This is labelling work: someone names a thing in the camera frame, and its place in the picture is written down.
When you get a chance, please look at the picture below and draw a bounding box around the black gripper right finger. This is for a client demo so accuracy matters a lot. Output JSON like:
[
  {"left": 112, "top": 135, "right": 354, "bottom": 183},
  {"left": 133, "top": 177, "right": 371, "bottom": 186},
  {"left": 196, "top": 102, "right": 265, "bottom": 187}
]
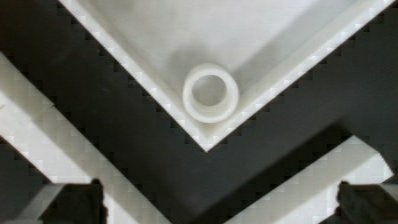
[{"left": 320, "top": 181, "right": 398, "bottom": 224}]

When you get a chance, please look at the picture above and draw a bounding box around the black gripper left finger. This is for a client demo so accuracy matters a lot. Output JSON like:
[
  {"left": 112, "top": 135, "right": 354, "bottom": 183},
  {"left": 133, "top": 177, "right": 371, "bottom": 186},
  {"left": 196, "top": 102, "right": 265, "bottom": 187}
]
[{"left": 13, "top": 178, "right": 110, "bottom": 224}]

